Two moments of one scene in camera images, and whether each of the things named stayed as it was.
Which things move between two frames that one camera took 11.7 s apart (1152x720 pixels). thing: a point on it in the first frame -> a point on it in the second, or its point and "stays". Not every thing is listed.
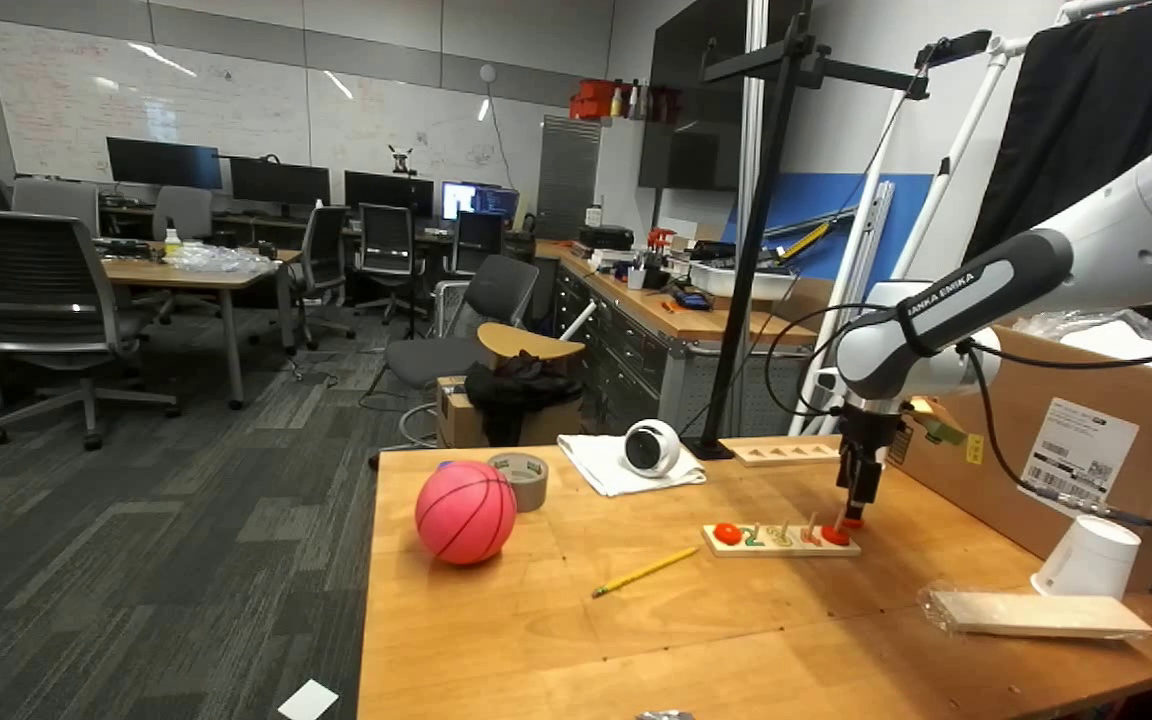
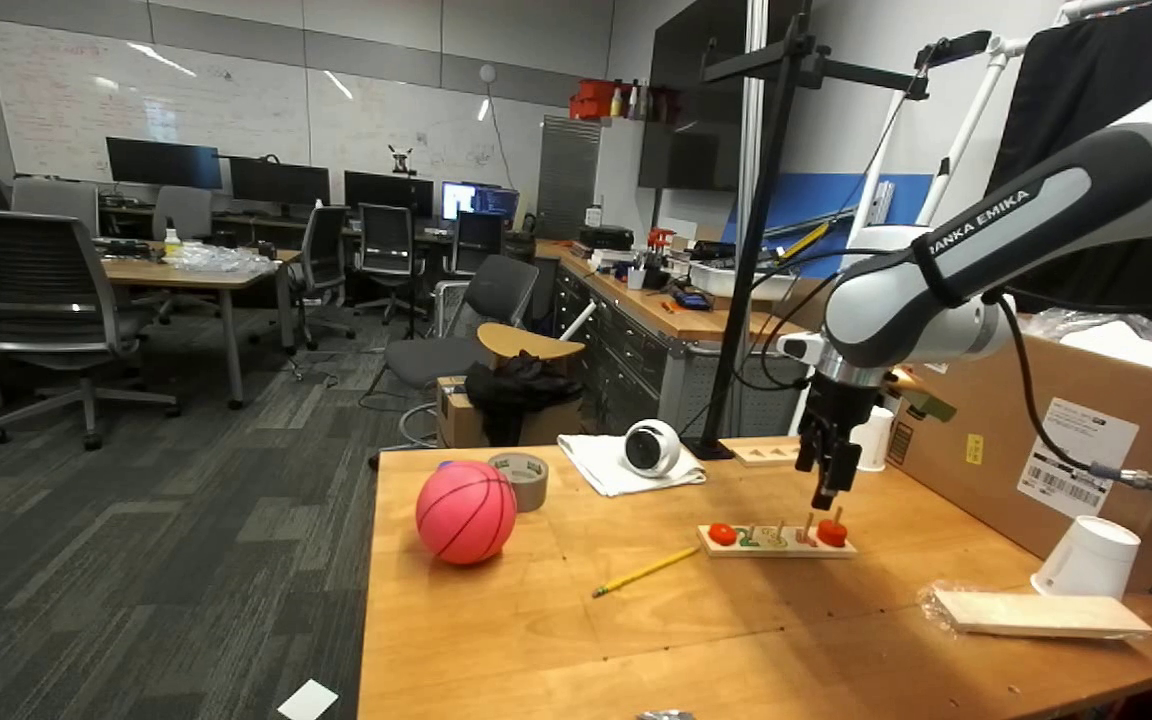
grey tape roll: [531, 477] stays
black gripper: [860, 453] -> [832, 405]
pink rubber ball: [465, 514] stays
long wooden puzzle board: [784, 449] stays
